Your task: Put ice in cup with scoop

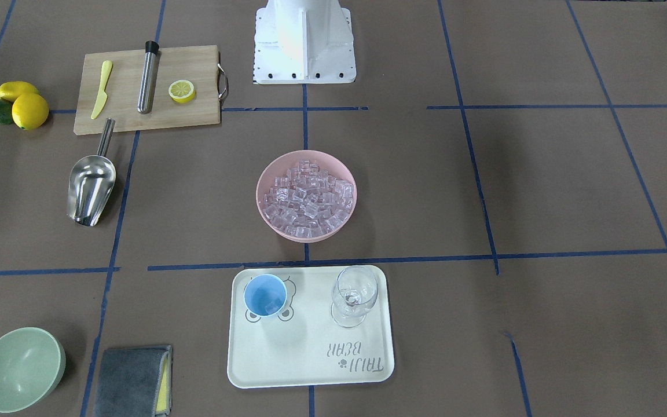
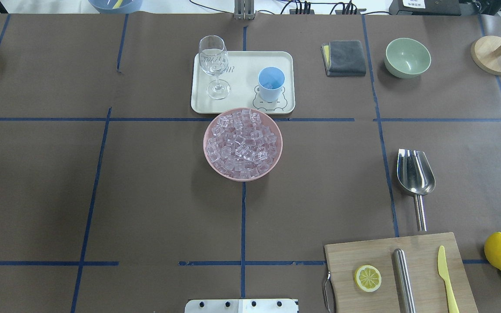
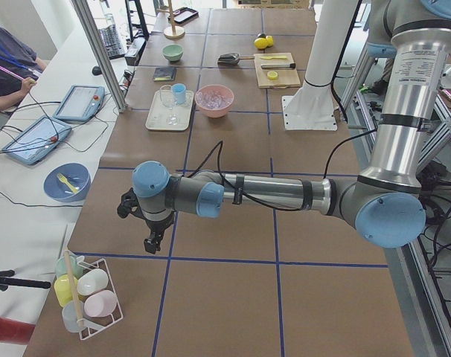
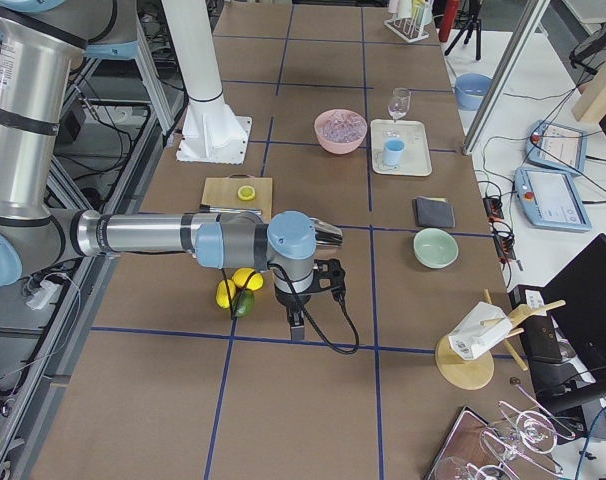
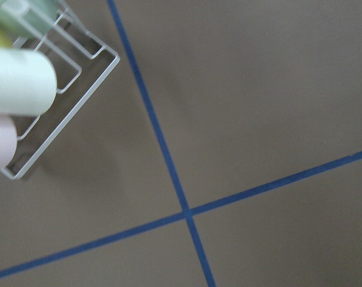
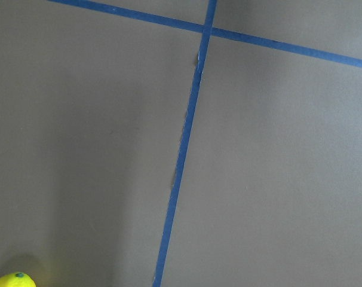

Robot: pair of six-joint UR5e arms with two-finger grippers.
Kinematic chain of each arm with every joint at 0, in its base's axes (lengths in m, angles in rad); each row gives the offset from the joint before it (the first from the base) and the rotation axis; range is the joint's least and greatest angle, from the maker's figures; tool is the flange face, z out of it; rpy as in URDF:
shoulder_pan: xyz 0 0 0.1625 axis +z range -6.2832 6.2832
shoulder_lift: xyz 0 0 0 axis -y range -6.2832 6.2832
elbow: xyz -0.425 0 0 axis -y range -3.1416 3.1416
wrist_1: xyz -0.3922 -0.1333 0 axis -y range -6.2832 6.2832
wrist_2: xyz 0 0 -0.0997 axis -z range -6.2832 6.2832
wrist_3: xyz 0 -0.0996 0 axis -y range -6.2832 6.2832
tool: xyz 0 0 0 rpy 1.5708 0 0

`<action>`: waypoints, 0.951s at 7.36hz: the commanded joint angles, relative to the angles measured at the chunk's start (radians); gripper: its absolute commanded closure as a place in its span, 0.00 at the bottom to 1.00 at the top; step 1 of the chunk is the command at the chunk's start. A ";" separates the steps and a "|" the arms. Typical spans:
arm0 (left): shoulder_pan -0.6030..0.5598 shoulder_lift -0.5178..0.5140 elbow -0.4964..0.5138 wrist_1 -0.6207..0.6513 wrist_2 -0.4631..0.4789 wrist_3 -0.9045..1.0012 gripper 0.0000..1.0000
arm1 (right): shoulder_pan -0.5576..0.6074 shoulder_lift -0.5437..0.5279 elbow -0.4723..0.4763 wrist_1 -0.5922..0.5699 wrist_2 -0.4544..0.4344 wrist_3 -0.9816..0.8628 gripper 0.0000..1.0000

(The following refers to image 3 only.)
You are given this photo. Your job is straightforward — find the clear ice cubes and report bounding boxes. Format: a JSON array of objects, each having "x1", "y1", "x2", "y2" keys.
[{"x1": 196, "y1": 90, "x2": 233, "y2": 110}]

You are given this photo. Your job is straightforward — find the blue bowl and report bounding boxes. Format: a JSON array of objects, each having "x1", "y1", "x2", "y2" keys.
[{"x1": 43, "y1": 163, "x2": 91, "y2": 203}]

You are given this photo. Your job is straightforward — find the green bowl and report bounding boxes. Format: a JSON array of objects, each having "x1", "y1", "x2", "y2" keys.
[{"x1": 162, "y1": 44, "x2": 184, "y2": 62}]

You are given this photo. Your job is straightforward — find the green plastic cup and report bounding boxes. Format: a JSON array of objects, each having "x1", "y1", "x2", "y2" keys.
[{"x1": 55, "y1": 253, "x2": 83, "y2": 279}]

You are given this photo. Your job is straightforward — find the half lemon slice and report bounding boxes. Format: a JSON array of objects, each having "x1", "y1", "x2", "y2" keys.
[{"x1": 266, "y1": 71, "x2": 279, "y2": 80}]

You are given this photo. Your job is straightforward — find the aluminium frame rack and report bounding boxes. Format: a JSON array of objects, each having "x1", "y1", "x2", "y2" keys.
[{"x1": 340, "y1": 44, "x2": 451, "y2": 357}]

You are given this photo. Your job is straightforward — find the clear plastic cup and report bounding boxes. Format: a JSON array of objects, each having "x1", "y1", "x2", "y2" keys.
[{"x1": 62, "y1": 300, "x2": 85, "y2": 332}]

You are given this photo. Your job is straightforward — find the clear wine glass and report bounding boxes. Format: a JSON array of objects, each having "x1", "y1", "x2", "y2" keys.
[{"x1": 159, "y1": 85, "x2": 178, "y2": 126}]

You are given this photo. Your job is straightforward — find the white plastic cup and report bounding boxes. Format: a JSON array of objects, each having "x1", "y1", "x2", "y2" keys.
[{"x1": 77, "y1": 268, "x2": 109, "y2": 296}]

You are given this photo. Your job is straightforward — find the teach pendant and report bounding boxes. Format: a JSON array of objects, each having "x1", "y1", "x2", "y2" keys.
[
  {"x1": 53, "y1": 85, "x2": 106, "y2": 123},
  {"x1": 2, "y1": 115, "x2": 72, "y2": 166}
]

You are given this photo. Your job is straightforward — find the light blue cup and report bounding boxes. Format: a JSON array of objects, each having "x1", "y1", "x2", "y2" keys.
[{"x1": 171, "y1": 83, "x2": 187, "y2": 105}]

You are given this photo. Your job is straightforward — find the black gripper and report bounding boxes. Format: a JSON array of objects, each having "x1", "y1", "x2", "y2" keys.
[{"x1": 117, "y1": 187, "x2": 174, "y2": 254}]

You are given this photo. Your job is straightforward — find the yellow plastic cup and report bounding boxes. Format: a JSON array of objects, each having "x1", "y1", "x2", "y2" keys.
[{"x1": 54, "y1": 274, "x2": 73, "y2": 307}]

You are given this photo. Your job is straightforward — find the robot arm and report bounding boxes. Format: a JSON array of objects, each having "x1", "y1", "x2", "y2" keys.
[{"x1": 117, "y1": 1, "x2": 451, "y2": 254}]

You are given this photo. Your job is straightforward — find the teach pendant near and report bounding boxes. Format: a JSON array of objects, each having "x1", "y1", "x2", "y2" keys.
[{"x1": 2, "y1": 115, "x2": 72, "y2": 166}]

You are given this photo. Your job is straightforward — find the black keyboard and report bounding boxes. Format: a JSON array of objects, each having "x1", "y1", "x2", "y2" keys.
[{"x1": 97, "y1": 25, "x2": 126, "y2": 60}]

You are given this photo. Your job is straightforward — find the grey yellow cloth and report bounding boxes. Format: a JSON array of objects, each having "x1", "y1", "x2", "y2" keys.
[{"x1": 153, "y1": 67, "x2": 176, "y2": 82}]

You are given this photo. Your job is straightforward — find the wooden cutting board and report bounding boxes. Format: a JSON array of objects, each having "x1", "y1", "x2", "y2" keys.
[{"x1": 254, "y1": 52, "x2": 301, "y2": 89}]

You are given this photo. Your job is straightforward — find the red cylinder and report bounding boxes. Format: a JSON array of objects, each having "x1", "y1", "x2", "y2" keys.
[{"x1": 0, "y1": 317, "x2": 35, "y2": 345}]

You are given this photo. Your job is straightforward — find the white wire cup rack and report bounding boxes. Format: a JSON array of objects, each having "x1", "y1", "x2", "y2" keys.
[{"x1": 63, "y1": 251, "x2": 124, "y2": 341}]

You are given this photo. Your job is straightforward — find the cream bear tray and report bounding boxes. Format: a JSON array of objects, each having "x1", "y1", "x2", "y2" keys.
[{"x1": 145, "y1": 90, "x2": 194, "y2": 132}]

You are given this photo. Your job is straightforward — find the pink plastic cup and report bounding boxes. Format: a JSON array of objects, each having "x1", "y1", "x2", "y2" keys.
[{"x1": 84, "y1": 290, "x2": 118, "y2": 318}]

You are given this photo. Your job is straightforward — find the pink bowl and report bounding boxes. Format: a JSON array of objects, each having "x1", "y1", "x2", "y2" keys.
[{"x1": 195, "y1": 84, "x2": 234, "y2": 118}]

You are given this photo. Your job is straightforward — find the black computer mouse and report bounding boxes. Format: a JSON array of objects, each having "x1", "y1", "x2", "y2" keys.
[{"x1": 92, "y1": 65, "x2": 102, "y2": 76}]

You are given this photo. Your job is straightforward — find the teach pendant far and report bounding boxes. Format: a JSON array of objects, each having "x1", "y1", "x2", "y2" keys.
[{"x1": 53, "y1": 85, "x2": 106, "y2": 123}]

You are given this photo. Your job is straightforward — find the steel cylinder black cap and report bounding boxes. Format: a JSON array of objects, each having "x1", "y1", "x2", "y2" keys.
[{"x1": 260, "y1": 62, "x2": 296, "y2": 70}]

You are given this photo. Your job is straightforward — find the steel ice scoop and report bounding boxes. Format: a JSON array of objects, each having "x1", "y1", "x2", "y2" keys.
[{"x1": 217, "y1": 53, "x2": 255, "y2": 66}]

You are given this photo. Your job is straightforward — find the black tripod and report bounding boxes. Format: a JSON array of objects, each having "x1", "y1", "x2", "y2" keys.
[{"x1": 0, "y1": 269, "x2": 51, "y2": 292}]

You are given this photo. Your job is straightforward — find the yellow plastic fork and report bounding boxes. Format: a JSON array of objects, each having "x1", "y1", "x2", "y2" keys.
[{"x1": 57, "y1": 173, "x2": 78, "y2": 194}]

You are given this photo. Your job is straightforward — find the dark tray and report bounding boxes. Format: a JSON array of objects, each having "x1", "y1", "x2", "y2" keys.
[{"x1": 173, "y1": 7, "x2": 199, "y2": 25}]

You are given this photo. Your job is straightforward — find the seated person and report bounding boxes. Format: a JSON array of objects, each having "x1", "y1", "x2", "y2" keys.
[{"x1": 0, "y1": 27, "x2": 47, "y2": 112}]

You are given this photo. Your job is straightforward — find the wooden stand round base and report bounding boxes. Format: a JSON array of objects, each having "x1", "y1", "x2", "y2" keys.
[{"x1": 163, "y1": 0, "x2": 187, "y2": 40}]

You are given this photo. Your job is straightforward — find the yellow plastic knife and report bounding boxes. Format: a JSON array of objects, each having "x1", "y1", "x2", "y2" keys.
[{"x1": 259, "y1": 55, "x2": 288, "y2": 60}]

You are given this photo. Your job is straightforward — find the yellow lemon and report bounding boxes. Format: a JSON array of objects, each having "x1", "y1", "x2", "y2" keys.
[{"x1": 254, "y1": 37, "x2": 269, "y2": 50}]

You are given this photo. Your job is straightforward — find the aluminium frame post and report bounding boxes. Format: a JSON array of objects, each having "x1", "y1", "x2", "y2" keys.
[{"x1": 72, "y1": 0, "x2": 127, "y2": 113}]

